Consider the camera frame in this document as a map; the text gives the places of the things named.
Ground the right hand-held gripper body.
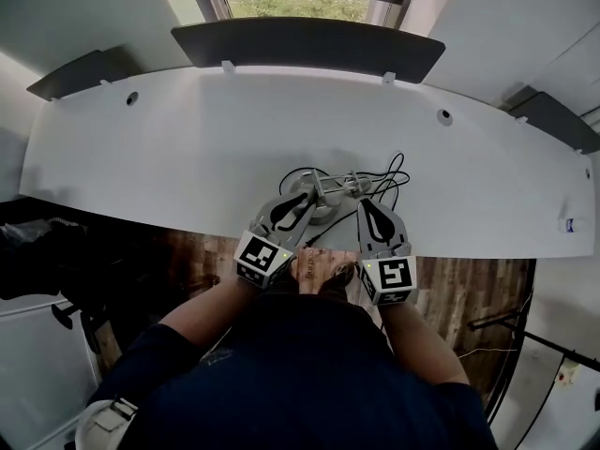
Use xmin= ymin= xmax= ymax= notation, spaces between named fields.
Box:
xmin=359 ymin=243 xmax=419 ymax=307

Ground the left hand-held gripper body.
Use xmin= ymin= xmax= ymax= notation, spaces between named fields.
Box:
xmin=233 ymin=220 xmax=296 ymax=291

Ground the person's left forearm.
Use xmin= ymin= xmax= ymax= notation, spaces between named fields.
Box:
xmin=157 ymin=277 xmax=283 ymax=361

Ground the person's right forearm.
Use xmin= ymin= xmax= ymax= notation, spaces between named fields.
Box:
xmin=377 ymin=297 xmax=471 ymax=387

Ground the person's dark blue shirt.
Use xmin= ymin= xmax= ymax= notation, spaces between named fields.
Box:
xmin=86 ymin=292 xmax=499 ymax=450

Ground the black metal stand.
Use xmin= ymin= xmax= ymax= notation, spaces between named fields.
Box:
xmin=467 ymin=310 xmax=600 ymax=375

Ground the wide dark grey partition panel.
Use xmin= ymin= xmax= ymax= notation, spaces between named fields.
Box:
xmin=170 ymin=18 xmax=447 ymax=86

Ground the white tube with blue label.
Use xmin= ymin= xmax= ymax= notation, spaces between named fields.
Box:
xmin=557 ymin=216 xmax=590 ymax=234

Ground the black office chair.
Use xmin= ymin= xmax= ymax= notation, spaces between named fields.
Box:
xmin=0 ymin=217 xmax=128 ymax=342

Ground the white cabinet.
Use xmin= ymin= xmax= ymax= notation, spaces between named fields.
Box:
xmin=0 ymin=292 xmax=102 ymax=443

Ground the black power cable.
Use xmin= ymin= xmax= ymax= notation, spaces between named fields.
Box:
xmin=278 ymin=151 xmax=411 ymax=248

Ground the thin white floor cable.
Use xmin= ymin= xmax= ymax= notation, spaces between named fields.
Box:
xmin=457 ymin=343 xmax=522 ymax=360

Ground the white socket with red switch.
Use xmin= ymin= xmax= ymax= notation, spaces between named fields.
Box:
xmin=554 ymin=362 xmax=583 ymax=386

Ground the white strapped pouch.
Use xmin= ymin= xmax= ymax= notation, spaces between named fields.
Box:
xmin=74 ymin=395 xmax=141 ymax=450

